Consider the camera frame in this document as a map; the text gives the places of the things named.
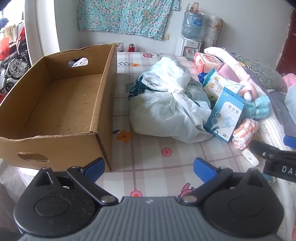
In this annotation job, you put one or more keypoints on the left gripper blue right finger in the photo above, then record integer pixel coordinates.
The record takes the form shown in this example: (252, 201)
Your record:
(204, 170)

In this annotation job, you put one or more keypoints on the red plastic bag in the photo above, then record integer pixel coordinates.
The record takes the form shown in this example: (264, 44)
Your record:
(4, 48)

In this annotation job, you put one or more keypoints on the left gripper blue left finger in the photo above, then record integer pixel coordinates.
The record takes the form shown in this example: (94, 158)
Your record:
(94, 170)

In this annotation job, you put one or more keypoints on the white plastic bag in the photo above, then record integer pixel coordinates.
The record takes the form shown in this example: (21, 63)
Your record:
(166, 102)

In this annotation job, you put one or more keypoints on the blue wet wipes pack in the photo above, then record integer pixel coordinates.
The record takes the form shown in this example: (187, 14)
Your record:
(202, 77)

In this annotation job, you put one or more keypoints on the checked floral bed sheet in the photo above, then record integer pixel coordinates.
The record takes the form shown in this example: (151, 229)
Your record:
(153, 166)

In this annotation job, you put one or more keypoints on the pink plush toy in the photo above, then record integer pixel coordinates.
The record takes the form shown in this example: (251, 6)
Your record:
(247, 91)

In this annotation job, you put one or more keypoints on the white water dispenser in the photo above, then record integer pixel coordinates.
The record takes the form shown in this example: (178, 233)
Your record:
(187, 47)

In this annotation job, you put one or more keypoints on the wheelchair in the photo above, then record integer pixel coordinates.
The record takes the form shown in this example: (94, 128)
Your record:
(17, 63)

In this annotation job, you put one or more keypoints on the pink wet wipes pack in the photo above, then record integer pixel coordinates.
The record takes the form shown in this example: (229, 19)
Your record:
(205, 63)

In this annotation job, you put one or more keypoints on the rolled floral mat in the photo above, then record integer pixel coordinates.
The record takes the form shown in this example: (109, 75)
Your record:
(213, 29)

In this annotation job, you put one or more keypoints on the brown cardboard box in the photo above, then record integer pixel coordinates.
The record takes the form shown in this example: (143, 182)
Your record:
(60, 113)

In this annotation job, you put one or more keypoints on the pink knit cloth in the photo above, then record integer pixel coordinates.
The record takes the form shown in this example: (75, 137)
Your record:
(227, 72)

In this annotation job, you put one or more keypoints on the white stitched blanket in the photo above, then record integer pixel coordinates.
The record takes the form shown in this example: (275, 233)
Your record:
(228, 59)

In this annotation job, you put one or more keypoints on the floral teal wall cloth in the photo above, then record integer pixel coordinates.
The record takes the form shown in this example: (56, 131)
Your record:
(146, 18)

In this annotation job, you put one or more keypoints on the blue bandage box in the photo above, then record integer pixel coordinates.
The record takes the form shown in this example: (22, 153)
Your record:
(225, 115)

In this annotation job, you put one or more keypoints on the teal checked towel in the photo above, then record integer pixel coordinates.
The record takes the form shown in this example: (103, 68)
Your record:
(258, 109)

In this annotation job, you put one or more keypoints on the grey leaf-pattern pillow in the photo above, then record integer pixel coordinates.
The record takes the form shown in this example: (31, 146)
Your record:
(268, 77)

